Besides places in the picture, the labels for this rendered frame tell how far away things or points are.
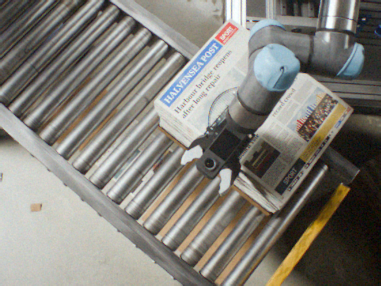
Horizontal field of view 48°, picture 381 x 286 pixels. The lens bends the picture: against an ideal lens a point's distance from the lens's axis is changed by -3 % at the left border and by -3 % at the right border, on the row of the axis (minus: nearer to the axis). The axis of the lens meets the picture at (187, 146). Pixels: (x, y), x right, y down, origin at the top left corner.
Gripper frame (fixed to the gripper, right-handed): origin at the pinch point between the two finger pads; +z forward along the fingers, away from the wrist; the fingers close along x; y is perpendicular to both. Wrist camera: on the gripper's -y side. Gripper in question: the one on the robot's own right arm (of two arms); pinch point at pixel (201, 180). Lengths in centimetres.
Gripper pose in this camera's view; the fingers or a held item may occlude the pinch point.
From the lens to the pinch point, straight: 97.7
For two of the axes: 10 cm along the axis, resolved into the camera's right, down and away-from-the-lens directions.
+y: 5.4, -5.0, 6.8
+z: -3.4, 6.1, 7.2
